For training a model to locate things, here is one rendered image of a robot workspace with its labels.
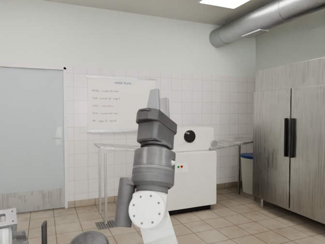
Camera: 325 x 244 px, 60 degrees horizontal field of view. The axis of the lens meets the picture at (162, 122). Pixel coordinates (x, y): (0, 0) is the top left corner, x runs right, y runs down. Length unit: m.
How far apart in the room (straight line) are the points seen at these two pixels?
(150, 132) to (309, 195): 3.41
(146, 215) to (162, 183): 0.07
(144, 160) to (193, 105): 4.47
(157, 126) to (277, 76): 3.68
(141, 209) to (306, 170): 3.41
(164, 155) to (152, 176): 0.05
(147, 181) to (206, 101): 4.63
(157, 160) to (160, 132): 0.06
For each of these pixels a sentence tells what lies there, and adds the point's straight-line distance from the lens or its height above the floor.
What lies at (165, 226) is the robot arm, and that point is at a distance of 0.62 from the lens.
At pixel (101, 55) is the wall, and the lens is 4.53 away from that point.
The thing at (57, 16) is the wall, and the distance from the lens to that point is 4.58.
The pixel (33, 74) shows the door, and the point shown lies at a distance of 4.43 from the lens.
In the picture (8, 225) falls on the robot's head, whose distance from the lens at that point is 0.61.
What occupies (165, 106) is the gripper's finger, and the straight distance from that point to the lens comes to 0.66.
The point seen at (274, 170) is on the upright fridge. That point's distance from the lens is 4.19.
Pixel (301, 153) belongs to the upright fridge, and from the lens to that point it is 3.87.
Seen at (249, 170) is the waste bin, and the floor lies 0.42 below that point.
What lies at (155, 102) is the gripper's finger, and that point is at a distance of 0.61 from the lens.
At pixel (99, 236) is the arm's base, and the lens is 0.71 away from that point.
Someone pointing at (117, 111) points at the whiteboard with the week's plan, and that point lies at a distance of 4.48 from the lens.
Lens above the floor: 1.43
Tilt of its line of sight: 2 degrees down
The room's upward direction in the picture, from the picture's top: straight up
